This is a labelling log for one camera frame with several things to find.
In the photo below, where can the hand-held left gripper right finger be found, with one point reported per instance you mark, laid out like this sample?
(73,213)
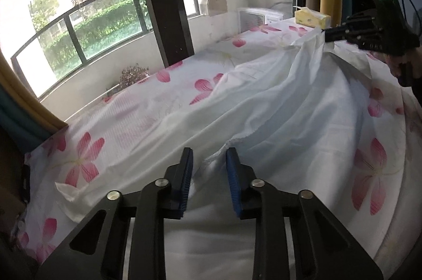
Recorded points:
(234,181)

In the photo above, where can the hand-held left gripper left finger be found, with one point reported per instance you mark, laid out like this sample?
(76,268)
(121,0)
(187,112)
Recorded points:
(184,181)

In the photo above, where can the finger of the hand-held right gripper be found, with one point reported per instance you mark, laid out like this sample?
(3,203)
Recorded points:
(339,34)
(361,21)

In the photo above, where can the large white garment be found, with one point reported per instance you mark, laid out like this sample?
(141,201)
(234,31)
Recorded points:
(280,108)

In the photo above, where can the person's right hand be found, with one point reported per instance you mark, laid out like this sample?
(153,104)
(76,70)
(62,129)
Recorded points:
(393,64)

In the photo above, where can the yellow tissue box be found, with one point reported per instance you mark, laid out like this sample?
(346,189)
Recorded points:
(311,17)

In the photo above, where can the floral bed sheet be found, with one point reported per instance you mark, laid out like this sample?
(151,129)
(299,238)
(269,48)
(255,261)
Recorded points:
(132,121)

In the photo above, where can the white air conditioner unit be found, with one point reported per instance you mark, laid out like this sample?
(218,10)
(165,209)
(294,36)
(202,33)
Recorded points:
(260,17)

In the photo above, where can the dried plant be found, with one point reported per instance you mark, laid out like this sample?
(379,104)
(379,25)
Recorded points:
(133,77)

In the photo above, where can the black balcony railing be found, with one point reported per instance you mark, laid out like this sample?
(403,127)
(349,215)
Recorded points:
(76,41)

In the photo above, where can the black window pillar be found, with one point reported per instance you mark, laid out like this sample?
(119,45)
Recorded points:
(161,3)

